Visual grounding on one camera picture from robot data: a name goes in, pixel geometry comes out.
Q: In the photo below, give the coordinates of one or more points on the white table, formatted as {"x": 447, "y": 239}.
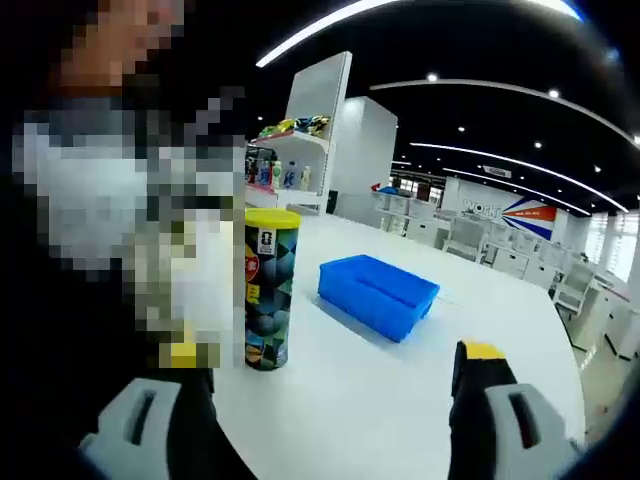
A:
{"x": 375, "y": 400}

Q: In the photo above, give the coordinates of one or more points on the yellow container lid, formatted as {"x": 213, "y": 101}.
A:
{"x": 272, "y": 216}

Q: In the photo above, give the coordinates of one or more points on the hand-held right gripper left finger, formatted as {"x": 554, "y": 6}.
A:
{"x": 125, "y": 430}

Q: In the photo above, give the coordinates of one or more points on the black stand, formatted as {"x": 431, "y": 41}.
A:
{"x": 331, "y": 202}

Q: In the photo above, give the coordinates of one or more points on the dark yellow snack bag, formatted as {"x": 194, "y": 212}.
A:
{"x": 312, "y": 124}

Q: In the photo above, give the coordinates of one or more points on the red blue wall poster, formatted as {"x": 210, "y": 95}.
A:
{"x": 535, "y": 217}

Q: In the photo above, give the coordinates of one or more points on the thin ceiling light strip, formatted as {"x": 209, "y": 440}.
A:
{"x": 525, "y": 167}

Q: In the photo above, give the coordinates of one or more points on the blue label white bottle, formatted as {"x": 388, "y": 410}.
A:
{"x": 290, "y": 175}

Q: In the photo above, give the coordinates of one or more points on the white pillar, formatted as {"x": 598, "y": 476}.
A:
{"x": 370, "y": 150}

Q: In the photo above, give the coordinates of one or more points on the ceiling air vent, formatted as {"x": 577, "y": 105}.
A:
{"x": 497, "y": 172}

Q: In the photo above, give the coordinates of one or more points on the green white bottle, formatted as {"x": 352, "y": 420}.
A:
{"x": 275, "y": 176}

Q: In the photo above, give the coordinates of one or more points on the long ceiling light strip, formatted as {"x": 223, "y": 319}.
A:
{"x": 320, "y": 30}

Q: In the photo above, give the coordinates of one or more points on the row of white desks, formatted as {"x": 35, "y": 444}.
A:
{"x": 500, "y": 250}

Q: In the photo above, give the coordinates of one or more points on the blue plastic box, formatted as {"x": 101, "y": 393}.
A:
{"x": 350, "y": 285}

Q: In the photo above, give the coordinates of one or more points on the white shelf unit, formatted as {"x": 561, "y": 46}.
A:
{"x": 315, "y": 90}

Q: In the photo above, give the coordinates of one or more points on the curved grey ceiling rail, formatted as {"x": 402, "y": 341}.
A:
{"x": 500, "y": 90}

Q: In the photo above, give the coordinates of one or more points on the dark bottle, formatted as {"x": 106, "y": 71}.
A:
{"x": 251, "y": 171}

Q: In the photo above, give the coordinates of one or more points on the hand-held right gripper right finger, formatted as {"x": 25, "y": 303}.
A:
{"x": 500, "y": 440}

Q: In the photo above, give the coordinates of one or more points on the person in black shirt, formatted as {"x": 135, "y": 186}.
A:
{"x": 60, "y": 380}

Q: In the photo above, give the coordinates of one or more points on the yellow green snack bag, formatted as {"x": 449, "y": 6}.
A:
{"x": 285, "y": 126}

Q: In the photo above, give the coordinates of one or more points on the patterned chip container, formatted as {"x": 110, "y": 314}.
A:
{"x": 270, "y": 300}

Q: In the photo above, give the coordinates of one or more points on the blue red object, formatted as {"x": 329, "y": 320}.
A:
{"x": 385, "y": 190}

